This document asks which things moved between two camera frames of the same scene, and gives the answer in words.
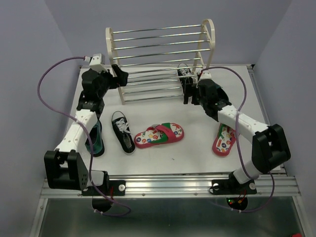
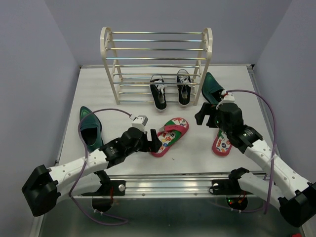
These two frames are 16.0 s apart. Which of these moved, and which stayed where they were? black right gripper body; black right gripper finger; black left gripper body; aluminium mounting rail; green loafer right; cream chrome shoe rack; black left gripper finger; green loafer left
Moved: black left gripper body; black left gripper finger; black right gripper body; black right gripper finger; cream chrome shoe rack
Stayed: green loafer right; aluminium mounting rail; green loafer left
